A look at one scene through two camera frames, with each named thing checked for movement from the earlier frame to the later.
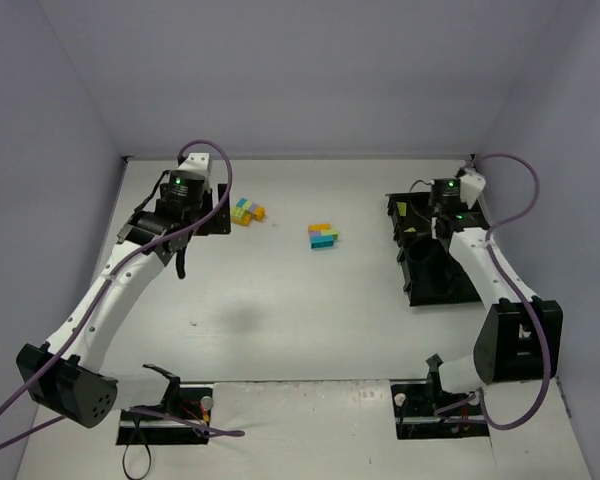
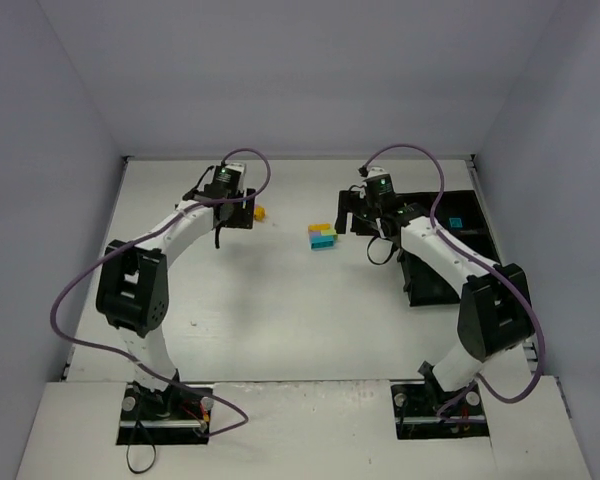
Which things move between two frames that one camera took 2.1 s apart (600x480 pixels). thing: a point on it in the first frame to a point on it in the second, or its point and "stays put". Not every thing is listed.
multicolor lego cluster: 321,236 stays put
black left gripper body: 212,218 to 242,215
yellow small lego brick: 260,213 stays put
